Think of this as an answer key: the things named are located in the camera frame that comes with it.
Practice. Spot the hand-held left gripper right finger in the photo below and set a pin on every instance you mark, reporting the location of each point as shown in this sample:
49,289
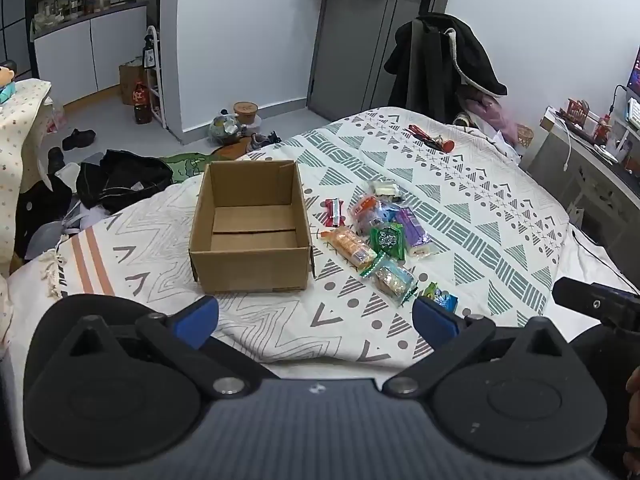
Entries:
435,322

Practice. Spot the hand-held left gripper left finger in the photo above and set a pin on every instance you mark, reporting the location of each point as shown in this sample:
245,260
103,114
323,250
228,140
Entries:
197,317

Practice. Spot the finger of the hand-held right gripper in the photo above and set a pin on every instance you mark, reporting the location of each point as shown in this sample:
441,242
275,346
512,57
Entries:
575,292

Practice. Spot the small green blue packet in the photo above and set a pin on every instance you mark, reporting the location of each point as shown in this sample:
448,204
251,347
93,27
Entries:
440,297

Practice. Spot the green-edged cracker packet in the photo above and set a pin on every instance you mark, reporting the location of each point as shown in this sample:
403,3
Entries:
392,280

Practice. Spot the cardboard box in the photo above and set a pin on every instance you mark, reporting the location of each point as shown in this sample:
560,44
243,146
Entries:
250,270

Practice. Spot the purple snack packet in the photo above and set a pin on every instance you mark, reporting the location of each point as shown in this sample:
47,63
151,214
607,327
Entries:
415,232

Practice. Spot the dark green snack packet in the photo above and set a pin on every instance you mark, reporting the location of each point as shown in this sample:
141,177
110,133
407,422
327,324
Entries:
387,241

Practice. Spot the orange cracker packet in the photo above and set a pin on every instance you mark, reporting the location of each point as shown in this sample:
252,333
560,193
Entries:
350,246

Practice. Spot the small red snack packet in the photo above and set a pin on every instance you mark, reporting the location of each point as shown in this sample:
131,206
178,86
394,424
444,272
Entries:
334,211

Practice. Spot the light grey desk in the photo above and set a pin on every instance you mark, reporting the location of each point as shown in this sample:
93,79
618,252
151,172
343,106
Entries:
590,180

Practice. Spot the clear orange snack packet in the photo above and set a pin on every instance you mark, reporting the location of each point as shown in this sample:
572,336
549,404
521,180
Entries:
367,210

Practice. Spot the white snack packet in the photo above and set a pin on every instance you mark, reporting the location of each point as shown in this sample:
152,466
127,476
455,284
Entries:
384,189

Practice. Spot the green cartoon floor mat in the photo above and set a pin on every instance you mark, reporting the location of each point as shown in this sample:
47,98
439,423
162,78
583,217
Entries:
185,166

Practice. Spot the black garment with white stitching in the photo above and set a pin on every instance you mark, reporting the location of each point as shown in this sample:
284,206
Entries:
125,177

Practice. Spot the wicker basket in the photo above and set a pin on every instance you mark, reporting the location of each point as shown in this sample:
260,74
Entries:
524,136

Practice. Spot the red desk ornament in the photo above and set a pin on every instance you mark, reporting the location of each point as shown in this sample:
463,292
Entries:
582,115

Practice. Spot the red scissors with keys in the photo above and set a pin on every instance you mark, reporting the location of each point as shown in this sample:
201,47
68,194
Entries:
430,137

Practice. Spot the grey sneakers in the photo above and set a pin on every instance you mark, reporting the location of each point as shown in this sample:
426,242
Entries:
265,139

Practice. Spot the black clothing pile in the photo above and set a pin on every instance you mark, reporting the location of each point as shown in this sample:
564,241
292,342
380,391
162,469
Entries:
42,205

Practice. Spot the crumpled foil bag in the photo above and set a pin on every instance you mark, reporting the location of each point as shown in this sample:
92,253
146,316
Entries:
225,127

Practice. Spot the pink garment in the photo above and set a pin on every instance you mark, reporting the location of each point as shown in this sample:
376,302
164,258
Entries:
492,115

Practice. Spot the orange lidded bowl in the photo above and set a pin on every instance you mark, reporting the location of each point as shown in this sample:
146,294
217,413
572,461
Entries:
245,111

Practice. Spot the black shoe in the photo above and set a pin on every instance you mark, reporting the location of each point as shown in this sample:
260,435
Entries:
77,139
56,159

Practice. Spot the dark soda bottle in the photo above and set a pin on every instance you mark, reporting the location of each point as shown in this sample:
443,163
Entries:
142,107

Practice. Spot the computer monitor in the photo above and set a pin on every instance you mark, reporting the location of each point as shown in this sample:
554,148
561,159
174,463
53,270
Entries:
635,72

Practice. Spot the polka dot cloth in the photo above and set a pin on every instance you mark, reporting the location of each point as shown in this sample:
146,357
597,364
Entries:
20,160

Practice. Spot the white narrow rack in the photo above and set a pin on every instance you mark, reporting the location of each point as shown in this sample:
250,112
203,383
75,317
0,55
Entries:
161,80

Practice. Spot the brown paper bag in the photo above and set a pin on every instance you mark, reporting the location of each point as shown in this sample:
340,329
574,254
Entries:
129,80

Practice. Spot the chair with dark jackets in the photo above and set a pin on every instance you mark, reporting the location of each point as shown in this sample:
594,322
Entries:
465,60

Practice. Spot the black spray bottle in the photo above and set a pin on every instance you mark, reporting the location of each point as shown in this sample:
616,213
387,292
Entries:
148,52

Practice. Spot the white floor cabinet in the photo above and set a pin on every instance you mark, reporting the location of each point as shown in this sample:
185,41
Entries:
90,50

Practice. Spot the grey door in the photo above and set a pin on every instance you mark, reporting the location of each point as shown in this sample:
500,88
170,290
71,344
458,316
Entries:
350,35

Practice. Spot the plush toy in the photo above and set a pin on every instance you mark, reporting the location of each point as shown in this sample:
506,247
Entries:
6,80

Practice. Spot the row of bottles and jars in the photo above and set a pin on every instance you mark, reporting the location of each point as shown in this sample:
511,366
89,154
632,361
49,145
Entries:
75,5

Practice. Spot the dark grid partition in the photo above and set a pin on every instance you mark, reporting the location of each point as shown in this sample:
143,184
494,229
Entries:
15,5

